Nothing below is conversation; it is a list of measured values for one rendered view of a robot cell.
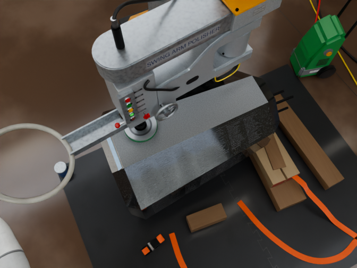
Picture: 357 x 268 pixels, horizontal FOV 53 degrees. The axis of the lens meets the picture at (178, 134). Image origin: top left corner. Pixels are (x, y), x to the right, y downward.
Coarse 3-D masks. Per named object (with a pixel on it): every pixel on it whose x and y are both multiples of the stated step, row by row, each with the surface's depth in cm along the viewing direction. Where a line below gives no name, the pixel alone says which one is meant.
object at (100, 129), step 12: (96, 120) 207; (108, 120) 212; (120, 120) 212; (72, 132) 204; (84, 132) 209; (96, 132) 209; (108, 132) 204; (72, 144) 205; (84, 144) 205; (96, 144) 206
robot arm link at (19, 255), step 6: (12, 252) 133; (18, 252) 134; (0, 258) 132; (6, 258) 131; (12, 258) 131; (18, 258) 132; (24, 258) 134; (0, 264) 130; (6, 264) 130; (12, 264) 130; (18, 264) 130; (24, 264) 132
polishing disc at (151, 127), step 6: (150, 120) 233; (150, 126) 231; (156, 126) 231; (126, 132) 230; (132, 132) 230; (138, 132) 230; (144, 132) 230; (150, 132) 230; (132, 138) 228; (138, 138) 228; (144, 138) 228
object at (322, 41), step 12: (348, 0) 290; (324, 24) 304; (336, 24) 301; (312, 36) 314; (324, 36) 303; (336, 36) 298; (300, 48) 331; (312, 48) 314; (324, 48) 306; (336, 48) 310; (300, 60) 334; (312, 60) 320; (324, 60) 324; (300, 72) 337; (312, 72) 339; (324, 72) 335
